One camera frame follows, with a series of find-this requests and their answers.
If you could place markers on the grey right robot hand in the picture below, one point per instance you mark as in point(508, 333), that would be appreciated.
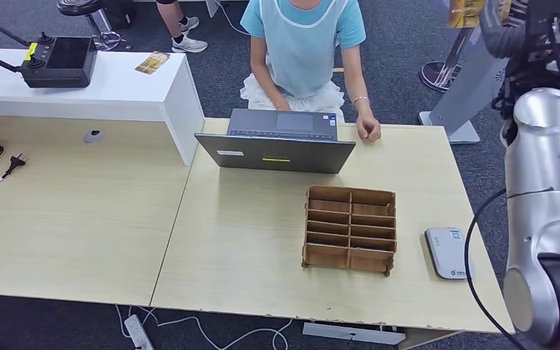
point(495, 34)

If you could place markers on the person's left hand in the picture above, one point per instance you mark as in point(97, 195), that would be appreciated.
point(368, 128)

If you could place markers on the person's right hand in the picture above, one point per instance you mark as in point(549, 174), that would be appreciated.
point(282, 105)

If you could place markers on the autumn print hotel card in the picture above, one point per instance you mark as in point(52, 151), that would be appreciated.
point(466, 12)
point(152, 62)

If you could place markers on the wooden card organizer box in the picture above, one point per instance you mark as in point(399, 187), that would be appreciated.
point(328, 256)

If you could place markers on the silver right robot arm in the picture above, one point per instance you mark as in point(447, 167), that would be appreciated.
point(545, 159)

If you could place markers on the person's right forearm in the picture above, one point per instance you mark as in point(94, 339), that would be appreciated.
point(265, 82)

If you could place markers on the person's left forearm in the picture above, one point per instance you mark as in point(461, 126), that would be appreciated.
point(357, 87)

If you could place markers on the seated person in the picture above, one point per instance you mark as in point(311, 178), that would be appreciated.
point(299, 48)

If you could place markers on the standing person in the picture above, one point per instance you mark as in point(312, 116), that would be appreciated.
point(188, 44)

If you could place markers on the grey laptop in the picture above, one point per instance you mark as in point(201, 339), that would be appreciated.
point(280, 154)

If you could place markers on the silver kiosk stand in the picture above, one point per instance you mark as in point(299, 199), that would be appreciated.
point(463, 96)

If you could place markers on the black box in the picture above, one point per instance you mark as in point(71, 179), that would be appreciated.
point(116, 12)

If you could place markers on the white counter shelf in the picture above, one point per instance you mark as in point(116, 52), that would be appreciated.
point(91, 87)

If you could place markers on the white table foot bar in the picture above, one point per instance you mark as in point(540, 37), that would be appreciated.
point(352, 334)

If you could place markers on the black joystick controller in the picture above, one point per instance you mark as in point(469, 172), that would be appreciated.
point(62, 63)

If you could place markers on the black stool chrome base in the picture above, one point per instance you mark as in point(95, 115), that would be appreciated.
point(74, 6)

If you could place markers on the white power strip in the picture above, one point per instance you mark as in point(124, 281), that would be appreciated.
point(137, 332)

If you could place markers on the chrome stanchion post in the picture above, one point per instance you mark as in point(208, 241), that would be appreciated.
point(437, 75)

